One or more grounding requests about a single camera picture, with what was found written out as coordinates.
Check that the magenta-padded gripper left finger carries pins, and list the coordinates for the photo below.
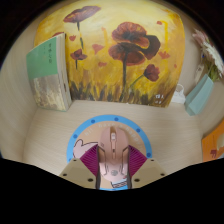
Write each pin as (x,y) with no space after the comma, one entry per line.
(87,166)

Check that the small white object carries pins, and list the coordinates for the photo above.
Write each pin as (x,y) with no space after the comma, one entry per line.
(178,95)

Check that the poppy flower painting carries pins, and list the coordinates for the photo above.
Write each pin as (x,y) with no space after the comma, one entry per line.
(133,50)

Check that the round cartoon mouse pad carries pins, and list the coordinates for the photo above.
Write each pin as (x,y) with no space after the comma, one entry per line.
(86,131)

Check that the green cover book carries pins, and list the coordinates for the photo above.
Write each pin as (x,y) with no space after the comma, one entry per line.
(46,75)

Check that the pink and white flower bouquet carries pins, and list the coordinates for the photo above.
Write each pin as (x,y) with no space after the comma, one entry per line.
(210,53)

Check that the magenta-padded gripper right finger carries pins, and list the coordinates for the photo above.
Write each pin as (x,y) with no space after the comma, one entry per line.
(138,166)

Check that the mint green vase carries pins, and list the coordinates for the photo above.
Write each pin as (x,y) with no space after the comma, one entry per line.
(199,96)

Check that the pink computer mouse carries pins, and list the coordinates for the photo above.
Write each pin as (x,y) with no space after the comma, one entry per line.
(113,156)

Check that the orange booklet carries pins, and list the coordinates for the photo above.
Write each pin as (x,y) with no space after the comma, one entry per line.
(215,145)

